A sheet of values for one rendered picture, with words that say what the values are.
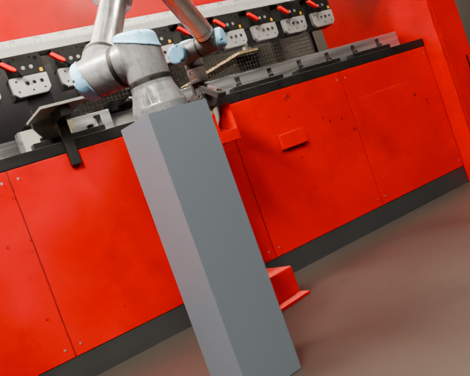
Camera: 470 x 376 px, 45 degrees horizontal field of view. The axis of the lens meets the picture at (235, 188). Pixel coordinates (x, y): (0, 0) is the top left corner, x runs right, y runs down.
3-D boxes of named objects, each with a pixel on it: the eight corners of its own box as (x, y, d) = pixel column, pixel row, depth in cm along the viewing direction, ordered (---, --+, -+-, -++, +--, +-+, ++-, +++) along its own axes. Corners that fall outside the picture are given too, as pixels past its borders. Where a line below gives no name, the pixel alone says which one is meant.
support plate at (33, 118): (40, 109, 204) (39, 107, 204) (27, 125, 227) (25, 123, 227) (87, 97, 213) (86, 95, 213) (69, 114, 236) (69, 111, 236)
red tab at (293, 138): (284, 149, 269) (280, 135, 269) (282, 150, 271) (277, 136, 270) (308, 140, 277) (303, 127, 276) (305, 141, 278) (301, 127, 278)
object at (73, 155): (78, 161, 211) (57, 106, 209) (69, 167, 223) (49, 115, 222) (89, 158, 213) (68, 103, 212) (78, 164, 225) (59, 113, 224)
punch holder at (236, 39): (224, 48, 274) (212, 16, 273) (215, 54, 281) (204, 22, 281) (248, 43, 282) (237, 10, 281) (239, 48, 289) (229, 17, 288)
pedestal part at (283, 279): (277, 315, 211) (266, 284, 210) (233, 316, 229) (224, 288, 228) (310, 292, 224) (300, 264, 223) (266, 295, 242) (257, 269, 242)
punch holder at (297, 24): (287, 33, 295) (276, 3, 294) (277, 39, 302) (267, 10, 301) (308, 28, 302) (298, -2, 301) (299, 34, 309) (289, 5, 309)
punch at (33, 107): (35, 120, 229) (27, 98, 229) (34, 121, 231) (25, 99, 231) (59, 114, 234) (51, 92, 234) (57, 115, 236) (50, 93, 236)
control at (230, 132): (204, 150, 212) (188, 104, 211) (180, 160, 224) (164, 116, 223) (241, 137, 226) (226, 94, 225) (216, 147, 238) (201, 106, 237)
